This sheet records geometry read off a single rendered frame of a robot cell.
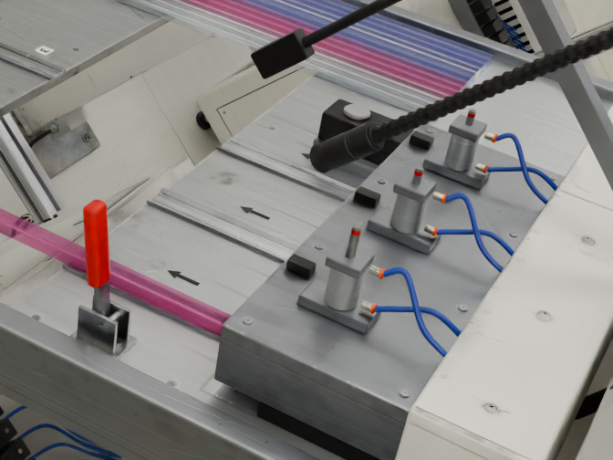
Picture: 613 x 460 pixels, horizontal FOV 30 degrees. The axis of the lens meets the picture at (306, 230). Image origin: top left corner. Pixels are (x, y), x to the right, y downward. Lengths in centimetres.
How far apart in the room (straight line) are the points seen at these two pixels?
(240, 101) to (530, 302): 170
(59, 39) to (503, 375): 63
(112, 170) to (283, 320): 162
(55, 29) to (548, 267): 59
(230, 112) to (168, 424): 175
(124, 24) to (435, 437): 67
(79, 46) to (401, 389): 58
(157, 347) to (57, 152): 147
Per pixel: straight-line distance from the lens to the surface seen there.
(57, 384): 78
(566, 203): 89
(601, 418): 73
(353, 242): 72
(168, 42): 194
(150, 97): 248
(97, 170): 230
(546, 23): 76
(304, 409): 73
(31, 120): 220
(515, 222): 89
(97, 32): 119
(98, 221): 73
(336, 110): 101
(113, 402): 76
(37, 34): 118
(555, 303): 78
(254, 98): 240
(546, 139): 115
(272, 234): 91
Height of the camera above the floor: 163
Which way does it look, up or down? 37 degrees down
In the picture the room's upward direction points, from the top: 70 degrees clockwise
